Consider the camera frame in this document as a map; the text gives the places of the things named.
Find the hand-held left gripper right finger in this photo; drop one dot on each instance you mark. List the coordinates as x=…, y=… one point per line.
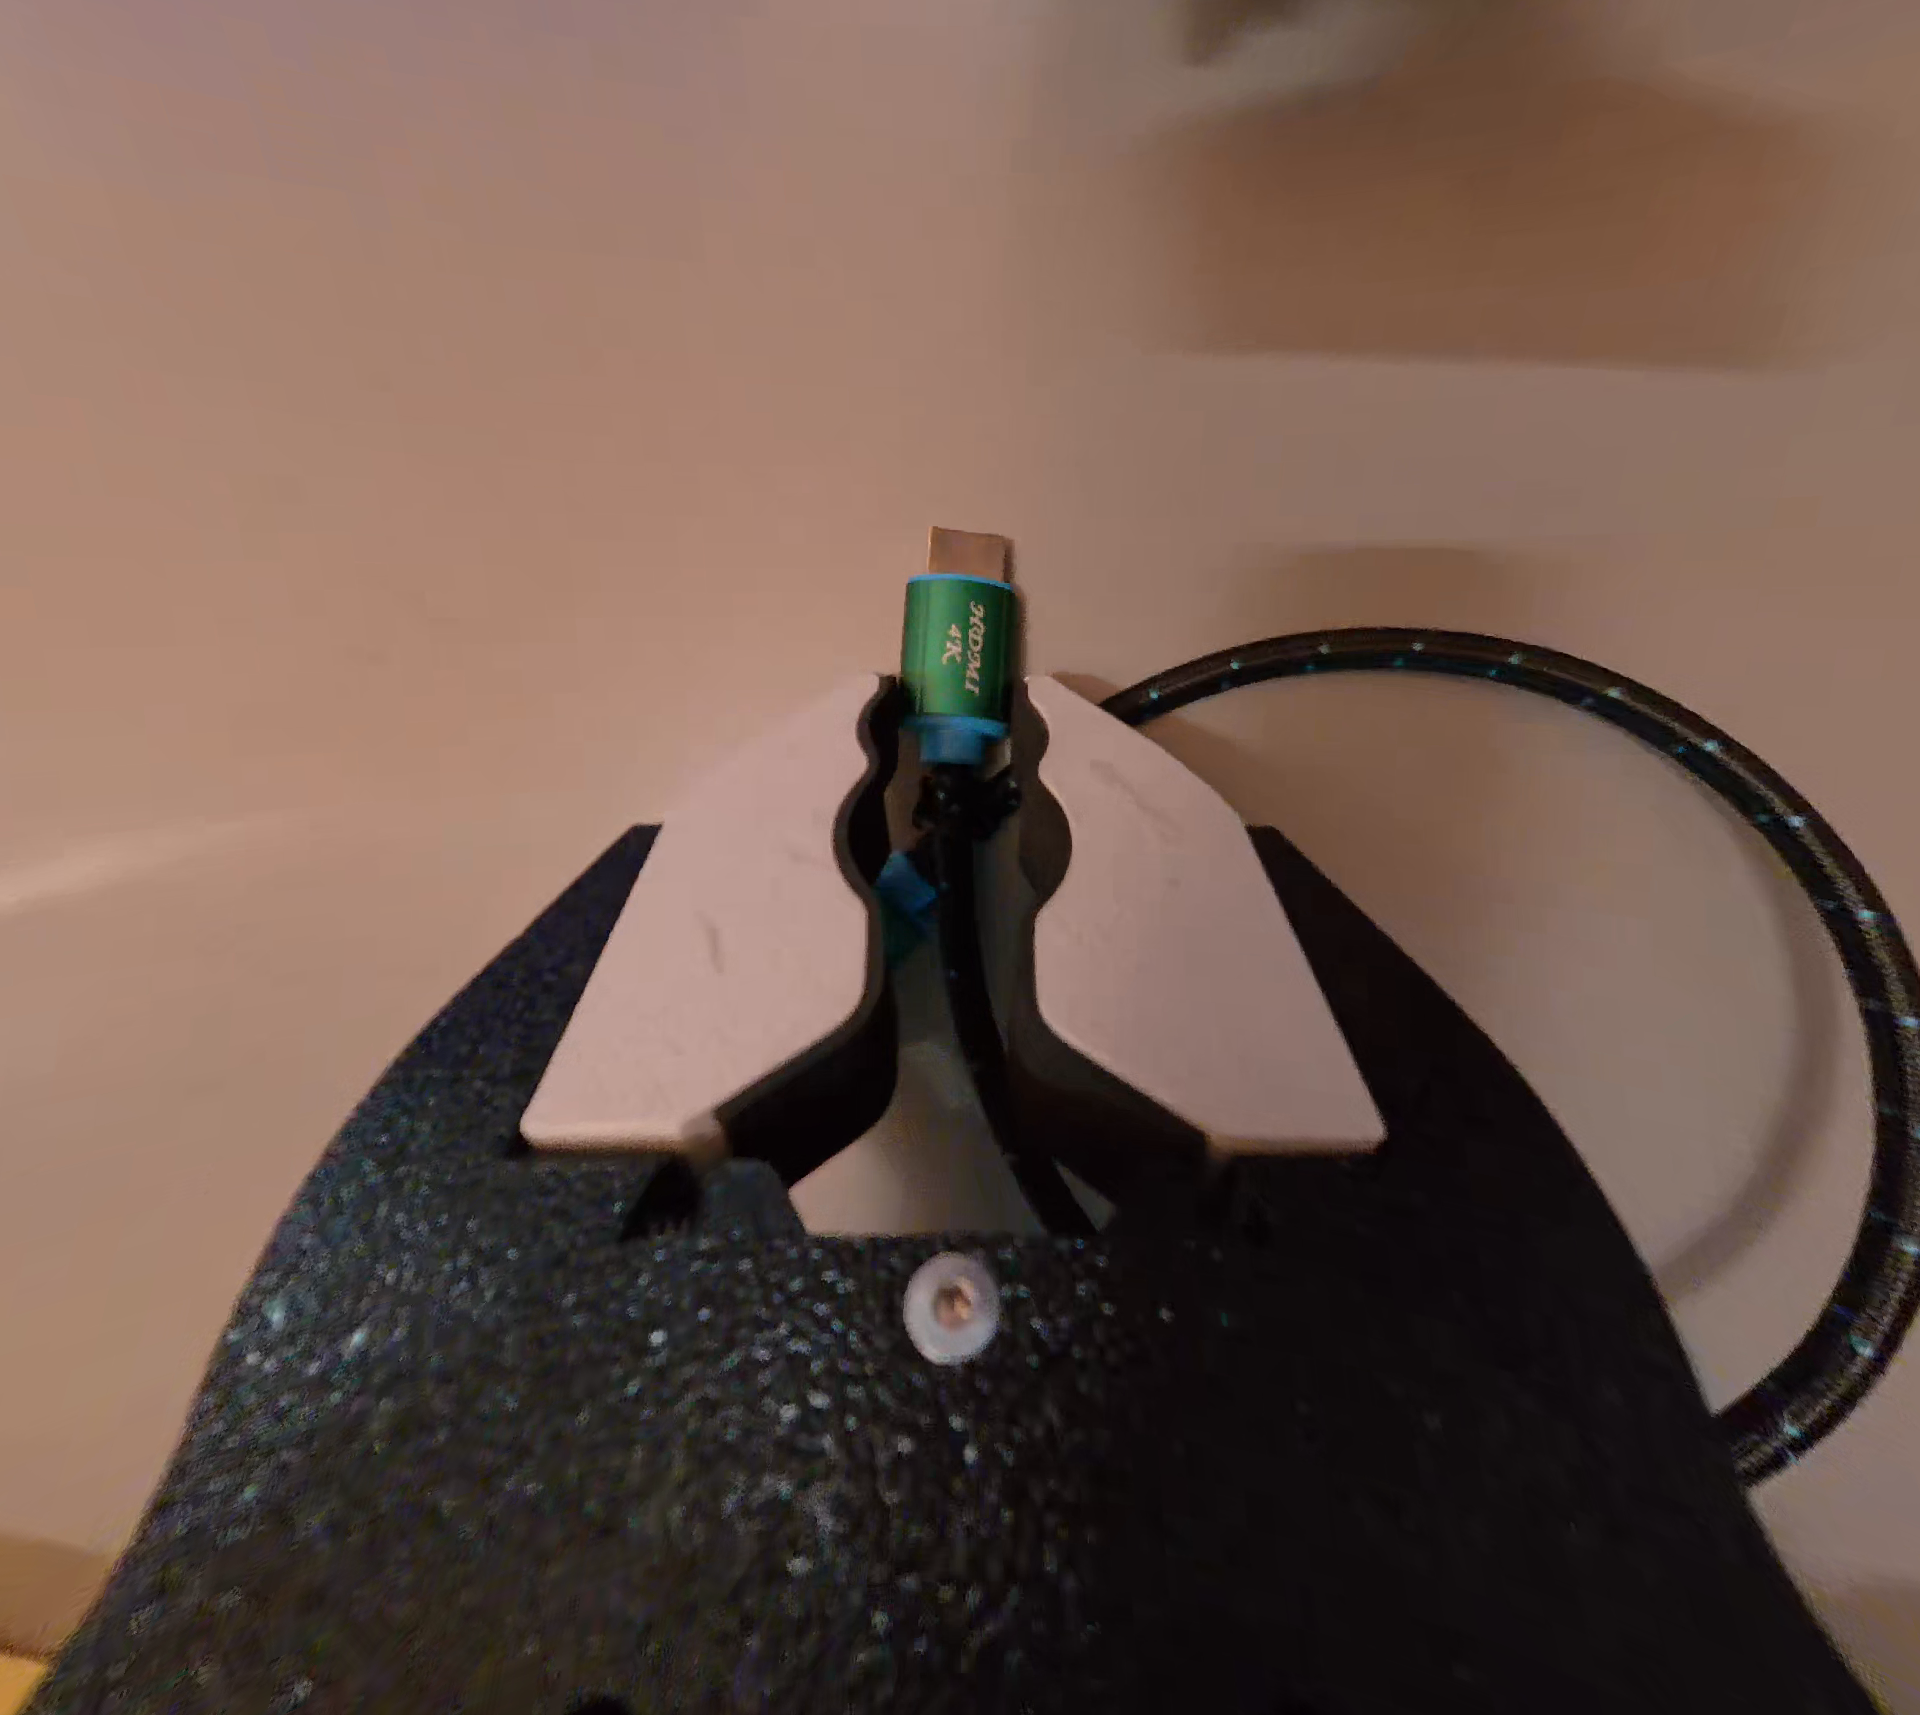
x=1185, y=966

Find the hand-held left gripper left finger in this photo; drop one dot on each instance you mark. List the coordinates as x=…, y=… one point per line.
x=721, y=966

